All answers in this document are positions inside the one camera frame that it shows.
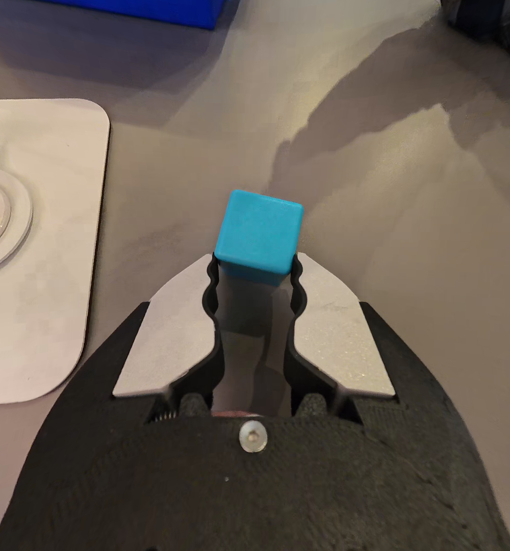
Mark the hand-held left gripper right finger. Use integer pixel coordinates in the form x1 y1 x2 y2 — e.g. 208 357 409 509
283 253 397 397

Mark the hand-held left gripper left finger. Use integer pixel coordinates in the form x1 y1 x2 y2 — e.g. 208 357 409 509
112 253 225 399

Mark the light blue cube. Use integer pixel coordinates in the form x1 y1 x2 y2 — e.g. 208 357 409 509
214 189 304 287

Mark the blue plastic bin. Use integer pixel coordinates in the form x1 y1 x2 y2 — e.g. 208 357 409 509
53 0 230 30

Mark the white wooden book stand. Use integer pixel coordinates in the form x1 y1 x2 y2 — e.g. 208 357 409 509
0 98 111 407

